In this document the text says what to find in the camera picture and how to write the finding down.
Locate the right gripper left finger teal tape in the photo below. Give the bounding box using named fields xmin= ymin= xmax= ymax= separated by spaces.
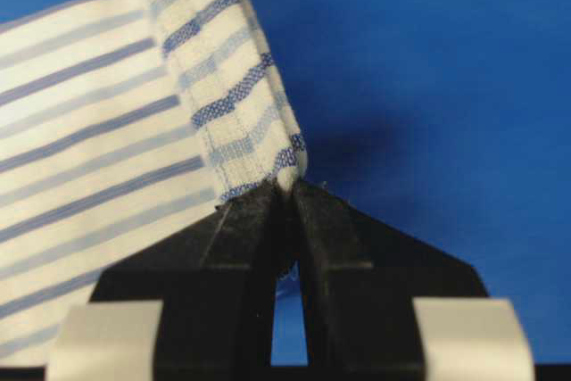
xmin=46 ymin=182 xmax=282 ymax=380

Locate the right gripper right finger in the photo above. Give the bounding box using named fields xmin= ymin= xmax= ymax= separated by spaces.
xmin=293 ymin=181 xmax=535 ymax=380

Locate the white blue striped towel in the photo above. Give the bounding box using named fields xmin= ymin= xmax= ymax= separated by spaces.
xmin=1 ymin=0 xmax=308 ymax=368

